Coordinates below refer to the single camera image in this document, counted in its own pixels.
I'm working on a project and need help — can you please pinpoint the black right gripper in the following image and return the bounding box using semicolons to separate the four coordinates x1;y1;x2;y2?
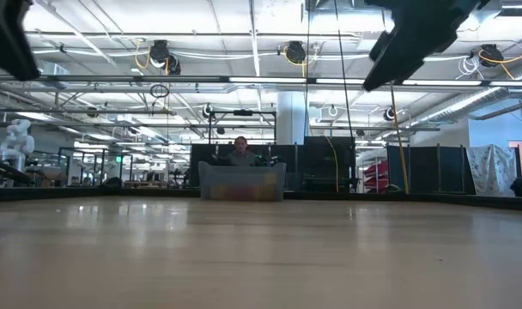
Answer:
362;0;492;93

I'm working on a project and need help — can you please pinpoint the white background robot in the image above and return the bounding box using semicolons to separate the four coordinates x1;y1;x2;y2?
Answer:
0;118;36;173

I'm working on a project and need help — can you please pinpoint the red shelf rack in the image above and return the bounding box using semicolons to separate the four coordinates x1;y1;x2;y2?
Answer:
362;159;391;190

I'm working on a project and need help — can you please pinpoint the white building column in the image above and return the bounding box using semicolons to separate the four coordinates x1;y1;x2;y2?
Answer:
276;90;310;145

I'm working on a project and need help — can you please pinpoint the white patterned cloth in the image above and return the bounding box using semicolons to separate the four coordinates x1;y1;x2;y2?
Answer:
465;144;519;197

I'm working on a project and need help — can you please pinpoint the person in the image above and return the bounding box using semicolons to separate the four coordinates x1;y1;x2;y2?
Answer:
224;136;259;167

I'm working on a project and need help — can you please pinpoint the grey translucent plastic bin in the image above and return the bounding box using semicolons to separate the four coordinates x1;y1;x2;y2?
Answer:
197;161;288;202

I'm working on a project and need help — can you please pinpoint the black hanging cable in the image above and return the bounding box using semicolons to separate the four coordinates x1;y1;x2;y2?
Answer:
332;0;356;145

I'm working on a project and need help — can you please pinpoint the yellow hanging cable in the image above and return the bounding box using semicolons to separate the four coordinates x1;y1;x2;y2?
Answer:
388;81;410;195

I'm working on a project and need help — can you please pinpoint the black ceiling cable reel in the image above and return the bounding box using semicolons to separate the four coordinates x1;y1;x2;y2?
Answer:
284;39;307;65
478;43;506;69
149;39;182;76

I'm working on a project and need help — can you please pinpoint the black gantry frame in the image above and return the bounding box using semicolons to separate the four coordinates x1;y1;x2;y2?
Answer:
208;109;277;145

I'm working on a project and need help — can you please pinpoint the black table frame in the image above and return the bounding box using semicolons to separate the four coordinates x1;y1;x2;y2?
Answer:
0;185;522;211

